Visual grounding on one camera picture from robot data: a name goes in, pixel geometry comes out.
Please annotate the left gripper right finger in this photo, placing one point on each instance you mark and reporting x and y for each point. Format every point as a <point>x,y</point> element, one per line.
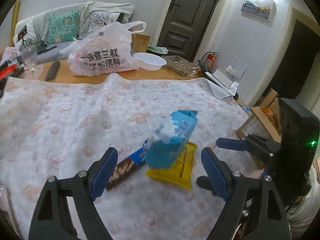
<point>253,208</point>

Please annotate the clear wine glass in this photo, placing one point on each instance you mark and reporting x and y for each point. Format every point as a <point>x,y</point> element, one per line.
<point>29,59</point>

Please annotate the brown chocolate wafer bar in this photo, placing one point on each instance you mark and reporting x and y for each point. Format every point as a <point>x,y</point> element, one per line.
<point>127,167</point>

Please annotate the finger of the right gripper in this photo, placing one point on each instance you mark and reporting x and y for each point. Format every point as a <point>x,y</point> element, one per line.
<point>232,144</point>
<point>204,183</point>

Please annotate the dark wooden door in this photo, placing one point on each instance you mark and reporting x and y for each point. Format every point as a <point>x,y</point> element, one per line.
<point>184,26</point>

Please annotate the white wall access panel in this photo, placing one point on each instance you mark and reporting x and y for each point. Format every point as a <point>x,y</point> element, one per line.
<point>236,68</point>

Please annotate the cartoon print table cloth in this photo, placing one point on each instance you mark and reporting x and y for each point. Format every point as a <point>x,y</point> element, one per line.
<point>50,129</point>

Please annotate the white printed plastic bag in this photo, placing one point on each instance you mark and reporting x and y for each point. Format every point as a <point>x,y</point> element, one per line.
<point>107,50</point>

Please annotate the yellow snack packet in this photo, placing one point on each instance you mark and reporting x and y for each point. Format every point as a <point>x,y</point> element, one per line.
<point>180,172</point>

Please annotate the teal patterned pillow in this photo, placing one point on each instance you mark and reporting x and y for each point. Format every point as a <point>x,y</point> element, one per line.
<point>63,28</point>

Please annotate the small brown cardboard box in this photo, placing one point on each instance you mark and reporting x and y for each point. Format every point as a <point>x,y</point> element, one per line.
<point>139,43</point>

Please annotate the open cardboard box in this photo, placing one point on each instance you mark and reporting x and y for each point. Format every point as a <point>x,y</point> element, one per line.
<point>264,120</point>

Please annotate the black remote control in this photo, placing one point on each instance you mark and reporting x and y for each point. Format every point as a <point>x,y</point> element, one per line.
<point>52,72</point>

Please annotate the blue milk biscuit packet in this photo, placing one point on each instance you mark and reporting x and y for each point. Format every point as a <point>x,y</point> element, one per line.
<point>169,138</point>

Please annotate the red fire extinguisher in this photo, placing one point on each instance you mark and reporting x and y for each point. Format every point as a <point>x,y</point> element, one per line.
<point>209,58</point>

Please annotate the black trash bin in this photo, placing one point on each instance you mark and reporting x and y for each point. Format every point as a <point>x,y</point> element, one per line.
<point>158,50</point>

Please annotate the white plastic bowl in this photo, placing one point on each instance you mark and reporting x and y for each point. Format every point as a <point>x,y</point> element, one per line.
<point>149,61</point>

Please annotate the white book on foil bag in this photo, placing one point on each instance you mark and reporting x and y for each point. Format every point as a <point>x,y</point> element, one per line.
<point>222,84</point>

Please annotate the landscape wall painting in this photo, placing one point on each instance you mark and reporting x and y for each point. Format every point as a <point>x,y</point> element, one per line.
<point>260,8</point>

